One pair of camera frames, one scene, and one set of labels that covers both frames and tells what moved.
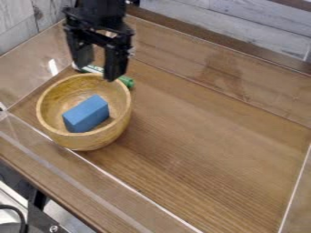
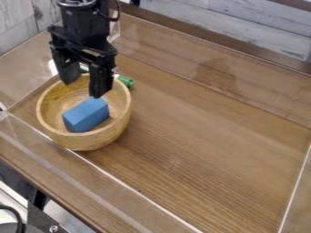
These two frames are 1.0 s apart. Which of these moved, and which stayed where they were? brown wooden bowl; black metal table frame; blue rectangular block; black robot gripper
Moved: black robot gripper
Stayed: black metal table frame; blue rectangular block; brown wooden bowl
